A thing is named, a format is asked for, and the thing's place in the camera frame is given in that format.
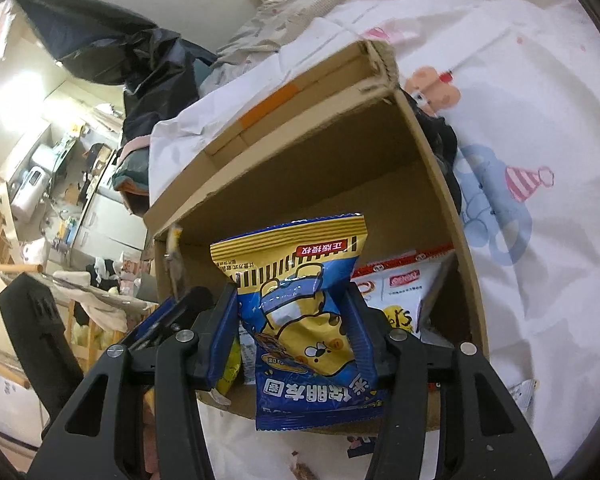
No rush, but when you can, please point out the green cushion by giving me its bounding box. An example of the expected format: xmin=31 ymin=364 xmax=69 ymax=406
xmin=112 ymin=135 xmax=153 ymax=216

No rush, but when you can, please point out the black plastic bag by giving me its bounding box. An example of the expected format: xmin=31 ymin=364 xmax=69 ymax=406
xmin=14 ymin=0 xmax=218 ymax=147

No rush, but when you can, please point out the white printed bedsheet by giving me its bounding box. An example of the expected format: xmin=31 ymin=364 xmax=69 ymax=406
xmin=149 ymin=0 xmax=600 ymax=480

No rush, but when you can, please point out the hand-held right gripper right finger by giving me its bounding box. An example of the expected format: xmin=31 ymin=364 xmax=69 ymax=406
xmin=340 ymin=285 xmax=553 ymax=480

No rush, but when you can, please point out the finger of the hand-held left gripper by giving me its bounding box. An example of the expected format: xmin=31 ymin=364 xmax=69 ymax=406
xmin=124 ymin=297 xmax=181 ymax=352
xmin=172 ymin=286 xmax=216 ymax=331

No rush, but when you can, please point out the striped biscuit stick packet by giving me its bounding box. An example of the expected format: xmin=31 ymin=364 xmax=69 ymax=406
xmin=164 ymin=224 xmax=187 ymax=301

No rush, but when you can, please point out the dark grey cloth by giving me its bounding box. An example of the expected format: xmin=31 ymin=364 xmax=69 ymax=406
xmin=400 ymin=87 xmax=465 ymax=216

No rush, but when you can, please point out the blue yellow snack packet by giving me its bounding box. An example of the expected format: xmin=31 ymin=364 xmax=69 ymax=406
xmin=210 ymin=212 xmax=387 ymax=432

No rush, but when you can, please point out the brown cardboard box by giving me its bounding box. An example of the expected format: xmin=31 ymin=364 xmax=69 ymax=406
xmin=142 ymin=40 xmax=491 ymax=435

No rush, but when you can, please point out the beige patterned quilt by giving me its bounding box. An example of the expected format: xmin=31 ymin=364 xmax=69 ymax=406
xmin=215 ymin=0 xmax=411 ymax=68

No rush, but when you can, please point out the white red snack packet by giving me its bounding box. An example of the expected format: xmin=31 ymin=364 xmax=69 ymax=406
xmin=351 ymin=244 xmax=457 ymax=343

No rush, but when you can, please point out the white kitchen appliance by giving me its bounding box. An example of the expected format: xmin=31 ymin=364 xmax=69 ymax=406
xmin=11 ymin=145 xmax=58 ymax=225

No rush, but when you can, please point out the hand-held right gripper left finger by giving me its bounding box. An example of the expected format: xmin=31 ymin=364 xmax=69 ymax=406
xmin=27 ymin=282 xmax=239 ymax=480

